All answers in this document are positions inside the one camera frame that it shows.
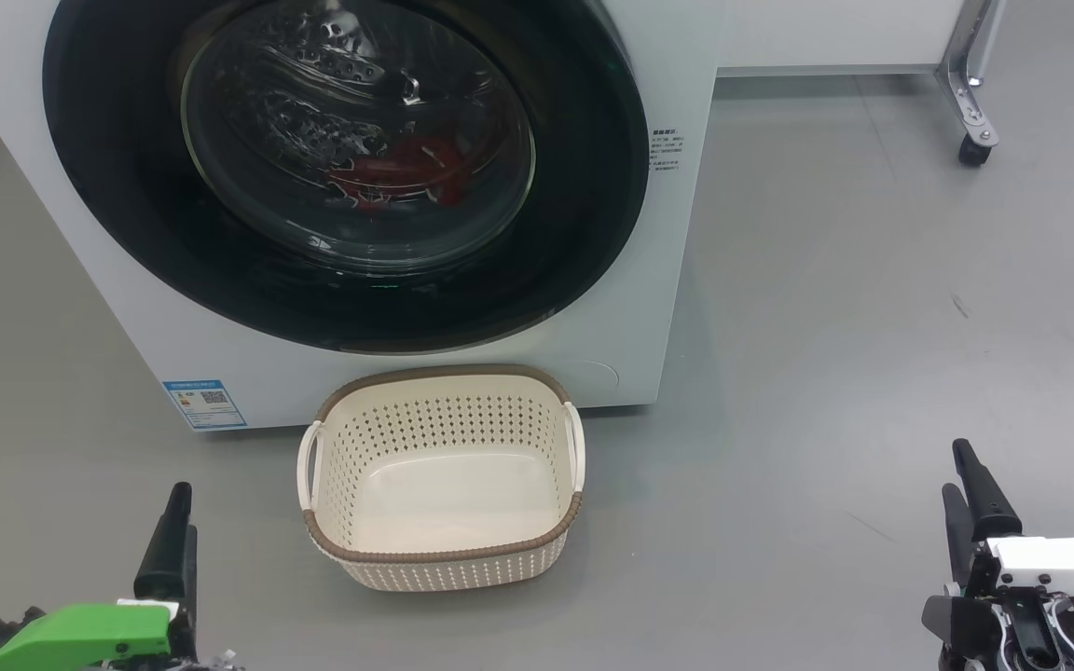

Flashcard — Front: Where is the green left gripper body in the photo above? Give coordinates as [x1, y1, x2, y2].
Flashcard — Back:
[0, 604, 240, 671]

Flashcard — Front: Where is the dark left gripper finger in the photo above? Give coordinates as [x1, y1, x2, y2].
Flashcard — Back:
[173, 527, 199, 653]
[133, 482, 193, 605]

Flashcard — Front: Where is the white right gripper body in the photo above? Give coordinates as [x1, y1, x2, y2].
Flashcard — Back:
[921, 538, 1074, 671]

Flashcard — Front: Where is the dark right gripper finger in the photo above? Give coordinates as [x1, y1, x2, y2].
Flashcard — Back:
[953, 438, 1023, 541]
[943, 483, 990, 590]

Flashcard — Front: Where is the black round glass washer door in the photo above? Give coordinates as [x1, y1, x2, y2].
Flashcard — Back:
[43, 0, 650, 355]

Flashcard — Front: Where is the red and white garment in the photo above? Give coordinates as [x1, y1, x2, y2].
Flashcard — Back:
[327, 138, 477, 211]

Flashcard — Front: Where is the cream perforated laundry basket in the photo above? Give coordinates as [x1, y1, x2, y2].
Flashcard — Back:
[296, 363, 586, 593]

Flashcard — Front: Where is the white front-load washing machine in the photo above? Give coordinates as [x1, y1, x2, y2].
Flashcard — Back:
[0, 0, 720, 431]

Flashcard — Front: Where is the stainless steel washing machine drum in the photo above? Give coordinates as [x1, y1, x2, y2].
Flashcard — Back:
[181, 0, 535, 271]

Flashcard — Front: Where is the blue energy label sticker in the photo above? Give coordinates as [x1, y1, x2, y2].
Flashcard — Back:
[162, 378, 247, 431]

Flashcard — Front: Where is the round filter cover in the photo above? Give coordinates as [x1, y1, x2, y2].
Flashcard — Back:
[556, 362, 620, 411]

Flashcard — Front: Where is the black text warning label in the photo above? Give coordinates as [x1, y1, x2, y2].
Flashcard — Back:
[649, 129, 687, 173]

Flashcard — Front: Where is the white partition with metal leg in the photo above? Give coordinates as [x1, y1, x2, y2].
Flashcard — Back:
[719, 0, 1006, 169]

